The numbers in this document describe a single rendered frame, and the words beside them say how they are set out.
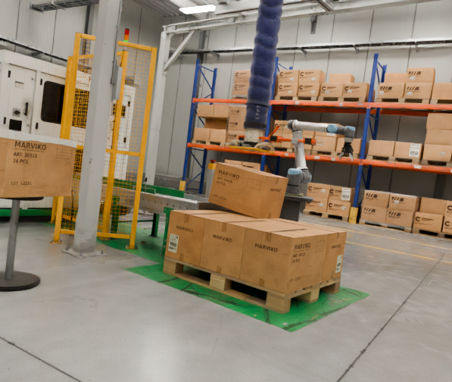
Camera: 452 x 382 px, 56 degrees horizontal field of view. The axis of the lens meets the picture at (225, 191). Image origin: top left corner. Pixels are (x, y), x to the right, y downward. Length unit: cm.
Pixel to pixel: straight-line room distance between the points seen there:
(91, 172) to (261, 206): 159
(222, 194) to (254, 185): 37
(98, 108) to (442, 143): 844
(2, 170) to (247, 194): 208
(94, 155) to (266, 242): 185
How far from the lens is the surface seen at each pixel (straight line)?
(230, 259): 331
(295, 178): 482
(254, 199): 390
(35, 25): 1359
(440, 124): 1100
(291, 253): 303
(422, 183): 1222
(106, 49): 421
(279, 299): 312
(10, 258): 327
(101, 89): 415
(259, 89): 413
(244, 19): 677
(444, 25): 1296
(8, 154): 286
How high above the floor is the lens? 96
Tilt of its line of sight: 3 degrees down
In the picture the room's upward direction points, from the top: 7 degrees clockwise
